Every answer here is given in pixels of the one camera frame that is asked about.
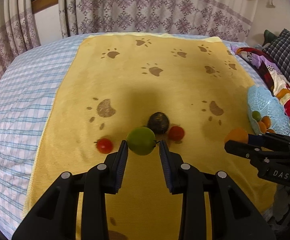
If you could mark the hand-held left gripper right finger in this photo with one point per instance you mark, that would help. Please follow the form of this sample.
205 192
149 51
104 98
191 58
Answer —
166 165

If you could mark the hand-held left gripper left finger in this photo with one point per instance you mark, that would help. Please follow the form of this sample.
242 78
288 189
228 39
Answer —
121 165

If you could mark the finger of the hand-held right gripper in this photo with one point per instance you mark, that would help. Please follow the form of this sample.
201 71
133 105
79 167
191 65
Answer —
240 148
255 139

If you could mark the yellow-orange tomato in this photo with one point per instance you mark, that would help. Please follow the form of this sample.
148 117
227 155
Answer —
261 128

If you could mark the round orange tomato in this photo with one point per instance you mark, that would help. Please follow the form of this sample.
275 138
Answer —
236 135

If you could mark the large mandarin orange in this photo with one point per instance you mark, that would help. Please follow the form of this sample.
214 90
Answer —
266 121

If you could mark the small light green tomato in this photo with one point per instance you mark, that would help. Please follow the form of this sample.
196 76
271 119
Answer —
256 115

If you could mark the red cherry tomato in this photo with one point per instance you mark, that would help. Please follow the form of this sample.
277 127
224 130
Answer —
104 145
176 133

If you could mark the large green tomato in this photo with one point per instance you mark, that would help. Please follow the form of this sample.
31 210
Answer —
140 141

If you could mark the light blue lattice basket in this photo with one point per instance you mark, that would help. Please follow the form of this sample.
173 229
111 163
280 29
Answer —
265 100

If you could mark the dark wrinkled passion fruit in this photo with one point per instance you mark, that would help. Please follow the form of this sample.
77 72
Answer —
158 121

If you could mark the colourful floral quilt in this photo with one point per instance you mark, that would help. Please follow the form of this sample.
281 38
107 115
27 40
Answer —
267 67

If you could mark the yellow paw print towel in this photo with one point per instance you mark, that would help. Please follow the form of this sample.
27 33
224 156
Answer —
160 85

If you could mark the dark plaid pillow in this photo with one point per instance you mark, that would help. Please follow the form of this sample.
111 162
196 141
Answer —
287 50

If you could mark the dark green cushion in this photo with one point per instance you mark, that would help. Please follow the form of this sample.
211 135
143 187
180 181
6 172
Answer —
267 35

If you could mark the patterned white curtain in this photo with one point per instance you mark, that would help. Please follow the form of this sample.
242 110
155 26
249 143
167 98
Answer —
147 7
7 30

